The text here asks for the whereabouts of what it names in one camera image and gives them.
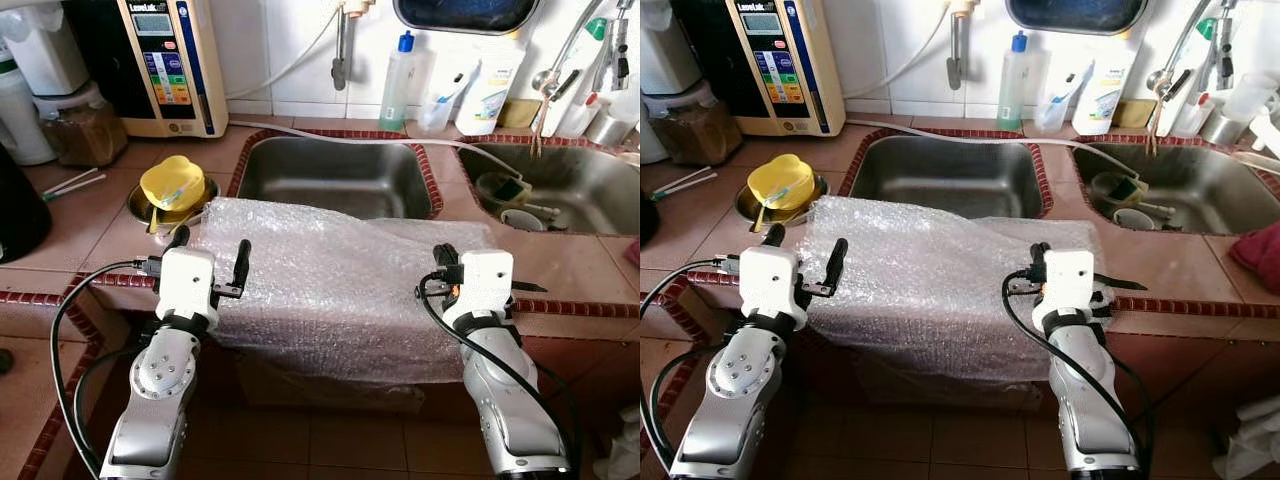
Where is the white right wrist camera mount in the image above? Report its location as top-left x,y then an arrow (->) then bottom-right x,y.
1040,248 -> 1099,311
455,250 -> 516,311

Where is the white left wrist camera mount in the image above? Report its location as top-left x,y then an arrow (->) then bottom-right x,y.
738,245 -> 803,323
157,247 -> 219,321

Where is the clear plastic cup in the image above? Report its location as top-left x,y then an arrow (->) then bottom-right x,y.
1033,72 -> 1086,137
417,72 -> 469,137

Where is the stainless steel dish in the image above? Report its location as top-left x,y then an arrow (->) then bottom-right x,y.
733,175 -> 829,229
127,175 -> 219,229

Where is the white detergent bottle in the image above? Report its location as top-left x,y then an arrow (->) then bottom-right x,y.
1072,42 -> 1143,137
455,42 -> 528,137

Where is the white plastic container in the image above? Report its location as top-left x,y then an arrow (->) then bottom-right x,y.
0,0 -> 91,98
640,0 -> 689,98

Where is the white bottle green cap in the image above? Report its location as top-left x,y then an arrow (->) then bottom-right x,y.
1165,15 -> 1223,138
548,15 -> 613,138

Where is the blue white toothbrush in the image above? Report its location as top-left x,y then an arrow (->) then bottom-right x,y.
1045,68 -> 1096,113
428,68 -> 483,113

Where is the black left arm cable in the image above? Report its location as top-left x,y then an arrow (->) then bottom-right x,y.
48,258 -> 161,479
640,258 -> 746,479

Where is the soap bottle blue cap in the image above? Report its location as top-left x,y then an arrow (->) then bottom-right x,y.
378,30 -> 419,133
995,30 -> 1034,133

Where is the metal cup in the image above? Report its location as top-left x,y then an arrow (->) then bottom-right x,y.
585,95 -> 641,149
1200,100 -> 1251,149

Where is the chrome sink faucet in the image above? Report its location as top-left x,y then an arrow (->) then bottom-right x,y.
1145,0 -> 1241,101
528,0 -> 639,103

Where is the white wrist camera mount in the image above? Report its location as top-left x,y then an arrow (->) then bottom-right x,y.
1040,248 -> 1099,311
455,250 -> 516,311
157,247 -> 219,321
738,245 -> 803,323

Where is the yellow plastic bowl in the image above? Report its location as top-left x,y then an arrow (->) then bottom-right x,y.
747,153 -> 816,213
140,155 -> 208,213

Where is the glass jar brown powder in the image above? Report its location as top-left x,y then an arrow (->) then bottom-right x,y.
33,83 -> 129,168
643,83 -> 741,168

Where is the white mug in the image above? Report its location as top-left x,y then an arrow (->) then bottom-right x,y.
498,207 -> 548,234
1112,207 -> 1161,234

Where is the thin white hose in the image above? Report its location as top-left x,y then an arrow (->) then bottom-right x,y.
843,5 -> 956,101
225,5 -> 343,101

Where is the white plastic chopstick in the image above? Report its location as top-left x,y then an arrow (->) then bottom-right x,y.
652,175 -> 719,201
45,175 -> 107,201
650,167 -> 713,193
42,167 -> 101,193

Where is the beige water ionizer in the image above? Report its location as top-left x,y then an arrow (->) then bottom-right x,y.
722,0 -> 846,139
115,0 -> 229,139

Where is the yellow sponge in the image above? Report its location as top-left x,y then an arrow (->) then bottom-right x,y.
497,98 -> 543,131
1112,98 -> 1159,131

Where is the stainless steel sink basin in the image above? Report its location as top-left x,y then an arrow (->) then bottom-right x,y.
1070,140 -> 1280,238
233,133 -> 438,221
840,132 -> 1051,221
458,140 -> 641,238

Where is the small bowl green sponge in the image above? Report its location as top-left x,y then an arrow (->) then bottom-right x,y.
1090,172 -> 1149,213
475,172 -> 533,213

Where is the white jug green band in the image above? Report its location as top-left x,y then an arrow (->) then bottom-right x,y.
0,62 -> 58,167
640,100 -> 669,167

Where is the white dish rack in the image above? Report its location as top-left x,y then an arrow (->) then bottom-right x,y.
1228,70 -> 1280,176

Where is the clear bubble wrap sheet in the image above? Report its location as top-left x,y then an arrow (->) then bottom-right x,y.
797,195 -> 1116,386
190,196 -> 501,386

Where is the chrome wall tap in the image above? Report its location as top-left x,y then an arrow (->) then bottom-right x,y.
332,0 -> 377,93
945,0 -> 986,93

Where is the dark blue tray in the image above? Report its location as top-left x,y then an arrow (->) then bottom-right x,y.
1005,0 -> 1151,37
392,0 -> 542,37

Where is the pink cloth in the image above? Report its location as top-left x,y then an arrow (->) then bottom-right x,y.
1228,222 -> 1280,297

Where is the white cloth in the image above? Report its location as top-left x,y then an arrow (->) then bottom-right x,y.
1213,395 -> 1280,480
595,403 -> 641,480

